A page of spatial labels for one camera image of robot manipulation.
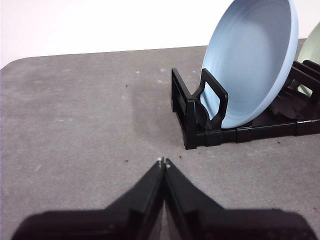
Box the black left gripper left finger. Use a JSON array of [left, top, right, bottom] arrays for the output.
[[11, 157, 165, 240]]

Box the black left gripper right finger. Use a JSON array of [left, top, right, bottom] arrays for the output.
[[164, 157, 314, 240]]

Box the blue round plate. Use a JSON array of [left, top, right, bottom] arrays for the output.
[[201, 0, 299, 130]]

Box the green round plate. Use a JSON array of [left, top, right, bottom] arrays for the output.
[[296, 21, 320, 98]]

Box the black plastic plate rack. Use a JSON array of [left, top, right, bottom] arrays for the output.
[[170, 59, 320, 151]]

